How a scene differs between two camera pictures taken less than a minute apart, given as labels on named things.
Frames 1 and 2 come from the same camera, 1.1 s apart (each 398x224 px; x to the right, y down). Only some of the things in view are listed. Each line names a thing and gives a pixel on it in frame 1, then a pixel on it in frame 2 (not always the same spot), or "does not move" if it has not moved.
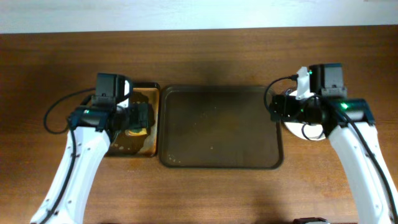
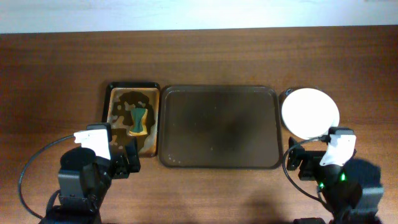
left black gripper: [142, 116] -> [123, 165]
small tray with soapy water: [124, 144] does not move
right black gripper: [277, 107] -> [306, 164]
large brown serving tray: [218, 127] does not move
